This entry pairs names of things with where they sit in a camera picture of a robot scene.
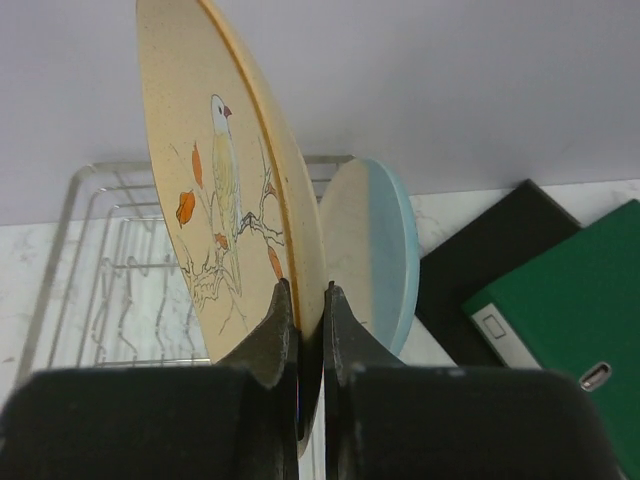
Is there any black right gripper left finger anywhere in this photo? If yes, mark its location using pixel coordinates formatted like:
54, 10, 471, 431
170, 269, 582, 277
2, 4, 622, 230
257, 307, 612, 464
1, 281, 299, 479

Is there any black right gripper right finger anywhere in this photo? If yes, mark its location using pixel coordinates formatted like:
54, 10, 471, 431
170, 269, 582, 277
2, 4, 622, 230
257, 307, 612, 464
323, 284, 622, 479

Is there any metal wire dish rack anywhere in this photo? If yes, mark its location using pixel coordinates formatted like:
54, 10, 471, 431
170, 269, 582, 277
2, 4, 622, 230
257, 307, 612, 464
14, 154, 356, 389

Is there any blue and beige plate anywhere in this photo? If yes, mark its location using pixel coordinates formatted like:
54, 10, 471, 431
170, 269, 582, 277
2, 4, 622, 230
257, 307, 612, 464
319, 158, 420, 355

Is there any beige bird plate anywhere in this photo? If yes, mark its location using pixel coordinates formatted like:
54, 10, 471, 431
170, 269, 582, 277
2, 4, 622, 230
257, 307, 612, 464
135, 0, 326, 459

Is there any black flat folder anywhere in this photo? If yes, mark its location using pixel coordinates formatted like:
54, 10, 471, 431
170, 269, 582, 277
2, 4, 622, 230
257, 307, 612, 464
415, 179, 581, 367

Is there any green ring binder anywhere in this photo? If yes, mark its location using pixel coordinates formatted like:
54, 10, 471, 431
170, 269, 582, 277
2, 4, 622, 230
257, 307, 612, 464
462, 199, 639, 479

